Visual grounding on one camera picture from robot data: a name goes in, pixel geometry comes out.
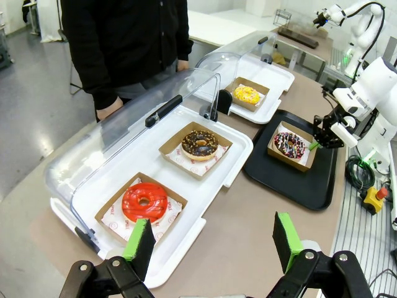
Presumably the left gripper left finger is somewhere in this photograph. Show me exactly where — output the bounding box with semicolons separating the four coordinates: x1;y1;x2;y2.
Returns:
58;218;156;298

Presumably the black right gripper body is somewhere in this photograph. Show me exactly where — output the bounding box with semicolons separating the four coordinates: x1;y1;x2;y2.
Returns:
321;107;346;150

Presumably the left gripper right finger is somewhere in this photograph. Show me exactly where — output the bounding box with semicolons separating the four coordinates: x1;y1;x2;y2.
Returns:
266;211;375;298

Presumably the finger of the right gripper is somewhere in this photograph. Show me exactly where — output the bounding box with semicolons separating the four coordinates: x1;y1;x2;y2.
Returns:
312;115;326;142
307;138;329;152

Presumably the white printed paper liner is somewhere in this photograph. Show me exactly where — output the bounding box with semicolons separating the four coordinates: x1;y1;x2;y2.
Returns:
270;124;313;167
165;143;230;178
230;89;268;108
101;177;184;243

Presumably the brown cardboard donut tray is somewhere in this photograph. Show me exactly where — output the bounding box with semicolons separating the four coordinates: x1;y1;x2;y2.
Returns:
267;120;318;173
158;120;234;181
224;76;271;113
94;171;189;248

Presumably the purple chocolate sprinkled donut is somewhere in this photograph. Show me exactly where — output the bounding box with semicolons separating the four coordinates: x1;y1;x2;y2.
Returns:
273;131;306;161

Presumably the person's left forearm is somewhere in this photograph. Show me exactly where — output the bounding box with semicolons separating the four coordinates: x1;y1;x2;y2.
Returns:
172;0;195;61

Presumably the person's right forearm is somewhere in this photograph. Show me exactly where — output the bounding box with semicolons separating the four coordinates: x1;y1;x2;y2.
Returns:
70;37;124;111

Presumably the red glazed donut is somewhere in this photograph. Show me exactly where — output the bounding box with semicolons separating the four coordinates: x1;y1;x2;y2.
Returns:
121;182;169;224

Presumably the black plastic serving tray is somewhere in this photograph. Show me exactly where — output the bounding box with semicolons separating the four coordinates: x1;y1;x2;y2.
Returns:
242;109;339;212

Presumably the yellow sprinkled donut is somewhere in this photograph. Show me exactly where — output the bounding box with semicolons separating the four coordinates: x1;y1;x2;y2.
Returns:
233;85;262;105

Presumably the dark long tray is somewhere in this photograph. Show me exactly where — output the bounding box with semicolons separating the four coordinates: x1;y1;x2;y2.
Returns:
277;25;320;50

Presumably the chocolate donut with nuts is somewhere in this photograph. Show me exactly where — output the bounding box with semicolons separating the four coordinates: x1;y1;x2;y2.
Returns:
181;130;220;162

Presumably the person's right hand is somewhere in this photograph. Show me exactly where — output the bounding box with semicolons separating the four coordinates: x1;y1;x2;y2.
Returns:
96;96;124;120

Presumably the white display case base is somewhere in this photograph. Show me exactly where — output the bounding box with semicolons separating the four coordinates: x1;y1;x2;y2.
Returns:
193;55;296;125
49;103;255;290

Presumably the yellow emergency stop button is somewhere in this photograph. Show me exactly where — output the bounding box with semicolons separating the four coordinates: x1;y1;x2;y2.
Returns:
360;186;390;215

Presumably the clear display case lid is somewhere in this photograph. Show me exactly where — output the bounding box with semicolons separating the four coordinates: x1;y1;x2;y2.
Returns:
43;68;222;254
195;30;277;101

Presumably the large white table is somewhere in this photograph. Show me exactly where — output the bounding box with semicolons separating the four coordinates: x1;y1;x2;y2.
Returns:
187;9;280;48

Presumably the person in black cardigan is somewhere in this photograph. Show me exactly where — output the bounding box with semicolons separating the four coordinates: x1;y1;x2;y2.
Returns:
60;0;195;122

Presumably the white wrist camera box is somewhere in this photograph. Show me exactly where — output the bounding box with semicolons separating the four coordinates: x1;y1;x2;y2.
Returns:
329;115;360;148

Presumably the coiled green black cable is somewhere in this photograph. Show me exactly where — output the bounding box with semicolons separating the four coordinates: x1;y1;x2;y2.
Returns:
345;154;388;191

